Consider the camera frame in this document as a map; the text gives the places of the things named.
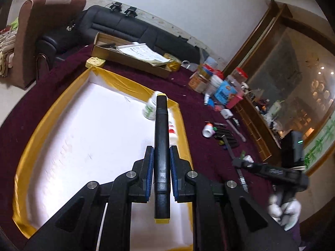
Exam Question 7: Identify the person's right hand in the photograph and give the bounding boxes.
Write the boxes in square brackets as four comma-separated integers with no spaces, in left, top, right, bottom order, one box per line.
[267,192,301,231]

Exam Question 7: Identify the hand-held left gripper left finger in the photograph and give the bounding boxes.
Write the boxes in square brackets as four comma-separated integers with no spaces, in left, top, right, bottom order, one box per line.
[25,146,155,251]

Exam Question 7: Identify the maroon tablecloth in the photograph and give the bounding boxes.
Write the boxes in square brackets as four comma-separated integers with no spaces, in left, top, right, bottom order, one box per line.
[0,43,301,251]

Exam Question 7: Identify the long cardboard box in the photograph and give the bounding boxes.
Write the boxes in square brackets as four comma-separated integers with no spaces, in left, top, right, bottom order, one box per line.
[91,32,174,79]

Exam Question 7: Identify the clear jar red lid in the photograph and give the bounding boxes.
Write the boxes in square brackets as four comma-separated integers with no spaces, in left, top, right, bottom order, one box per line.
[226,67,249,89]

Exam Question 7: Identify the white bottle orange cap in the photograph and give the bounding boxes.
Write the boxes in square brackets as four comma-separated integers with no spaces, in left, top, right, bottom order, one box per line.
[202,122,213,138]

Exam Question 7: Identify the white bottle green label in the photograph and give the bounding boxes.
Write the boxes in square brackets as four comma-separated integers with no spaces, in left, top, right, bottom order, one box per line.
[142,91,160,121]

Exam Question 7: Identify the stack of printed papers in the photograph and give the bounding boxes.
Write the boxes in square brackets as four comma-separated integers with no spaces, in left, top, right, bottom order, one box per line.
[116,42,170,66]

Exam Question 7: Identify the blue carton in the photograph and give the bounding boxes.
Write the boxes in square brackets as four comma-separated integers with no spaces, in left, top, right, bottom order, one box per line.
[213,81,237,104]

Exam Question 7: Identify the orange jar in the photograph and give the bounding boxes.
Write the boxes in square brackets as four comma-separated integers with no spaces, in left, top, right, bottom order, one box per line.
[188,70,210,93]

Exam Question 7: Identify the black leather sofa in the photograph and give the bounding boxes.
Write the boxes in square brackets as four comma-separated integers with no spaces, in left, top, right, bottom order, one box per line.
[37,5,207,66]

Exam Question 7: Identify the small yellow box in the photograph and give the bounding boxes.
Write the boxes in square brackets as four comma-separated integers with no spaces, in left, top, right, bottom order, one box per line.
[86,57,106,68]

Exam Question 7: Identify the gold foil packet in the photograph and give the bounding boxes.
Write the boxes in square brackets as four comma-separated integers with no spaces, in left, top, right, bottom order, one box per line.
[164,54,182,72]

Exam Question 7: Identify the black marker yellow caps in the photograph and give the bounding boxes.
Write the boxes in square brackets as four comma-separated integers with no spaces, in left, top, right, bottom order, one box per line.
[154,94,172,224]

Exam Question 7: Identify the patterned blanket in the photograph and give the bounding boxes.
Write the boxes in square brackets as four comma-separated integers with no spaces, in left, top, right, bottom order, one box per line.
[0,18,19,77]

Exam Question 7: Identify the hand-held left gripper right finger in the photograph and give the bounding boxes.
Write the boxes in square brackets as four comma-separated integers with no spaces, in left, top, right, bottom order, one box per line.
[170,146,299,251]

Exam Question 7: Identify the white jar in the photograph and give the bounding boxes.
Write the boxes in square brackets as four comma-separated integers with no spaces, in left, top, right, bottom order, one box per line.
[205,70,224,95]

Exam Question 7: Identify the clear plastic container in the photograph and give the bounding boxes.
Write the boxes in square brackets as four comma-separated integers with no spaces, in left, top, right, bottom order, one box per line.
[203,56,218,70]

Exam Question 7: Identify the wooden glass cabinet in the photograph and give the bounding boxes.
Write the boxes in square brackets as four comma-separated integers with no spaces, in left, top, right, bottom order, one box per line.
[222,0,335,175]

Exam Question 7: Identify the white tray yellow tape rim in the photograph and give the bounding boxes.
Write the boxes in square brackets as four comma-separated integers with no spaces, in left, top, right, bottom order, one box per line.
[12,64,195,251]

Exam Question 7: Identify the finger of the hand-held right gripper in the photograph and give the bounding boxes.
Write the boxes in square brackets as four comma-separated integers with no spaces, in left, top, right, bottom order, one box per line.
[232,158,265,172]

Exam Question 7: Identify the white bottle red label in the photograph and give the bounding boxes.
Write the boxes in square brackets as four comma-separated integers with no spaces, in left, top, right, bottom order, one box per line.
[167,110,178,147]

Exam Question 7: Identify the pink box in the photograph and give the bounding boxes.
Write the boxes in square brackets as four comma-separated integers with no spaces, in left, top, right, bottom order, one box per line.
[226,89,244,109]

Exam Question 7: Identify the brown armchair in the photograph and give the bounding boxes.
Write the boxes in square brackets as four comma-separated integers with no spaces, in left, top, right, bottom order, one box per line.
[12,0,87,89]

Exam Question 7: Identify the pile of black markers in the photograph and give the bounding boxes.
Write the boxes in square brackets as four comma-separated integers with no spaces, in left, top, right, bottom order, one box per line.
[213,121,239,152]

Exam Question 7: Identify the pink pen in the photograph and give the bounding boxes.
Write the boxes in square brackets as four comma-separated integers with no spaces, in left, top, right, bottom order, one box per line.
[226,119,246,142]

